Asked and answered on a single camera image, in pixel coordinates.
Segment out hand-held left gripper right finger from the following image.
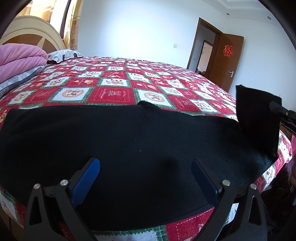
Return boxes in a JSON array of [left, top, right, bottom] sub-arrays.
[[191, 159, 273, 241]]

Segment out narrow yellow curtain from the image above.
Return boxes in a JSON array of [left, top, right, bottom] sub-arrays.
[[63, 0, 83, 50]]

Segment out red checkered printed bedspread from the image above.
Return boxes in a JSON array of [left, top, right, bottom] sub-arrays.
[[0, 56, 294, 241]]

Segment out brown door frame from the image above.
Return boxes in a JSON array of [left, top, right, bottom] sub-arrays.
[[187, 17, 222, 77]]

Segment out grey patterned pillow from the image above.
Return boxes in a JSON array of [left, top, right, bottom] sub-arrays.
[[0, 65, 47, 98]]

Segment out folded pink quilt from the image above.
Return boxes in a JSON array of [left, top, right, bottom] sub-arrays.
[[0, 44, 48, 82]]

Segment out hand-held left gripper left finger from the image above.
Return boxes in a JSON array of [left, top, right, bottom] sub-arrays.
[[23, 158, 100, 241]]

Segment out brown wooden door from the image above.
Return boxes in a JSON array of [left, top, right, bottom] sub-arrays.
[[207, 34, 244, 93]]

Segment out cream wooden headboard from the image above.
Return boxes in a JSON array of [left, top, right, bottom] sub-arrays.
[[0, 16, 66, 52]]

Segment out white patterned pillow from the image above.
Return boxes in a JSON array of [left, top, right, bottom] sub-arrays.
[[46, 49, 84, 63]]

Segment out black pants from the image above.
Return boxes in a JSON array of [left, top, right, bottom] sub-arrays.
[[0, 85, 282, 232]]

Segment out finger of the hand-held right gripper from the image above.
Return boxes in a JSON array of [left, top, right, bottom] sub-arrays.
[[269, 101, 290, 117]]

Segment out window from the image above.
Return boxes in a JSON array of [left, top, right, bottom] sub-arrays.
[[59, 0, 73, 40]]

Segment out person's dark clothing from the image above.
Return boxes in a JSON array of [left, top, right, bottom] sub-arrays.
[[261, 160, 296, 234]]

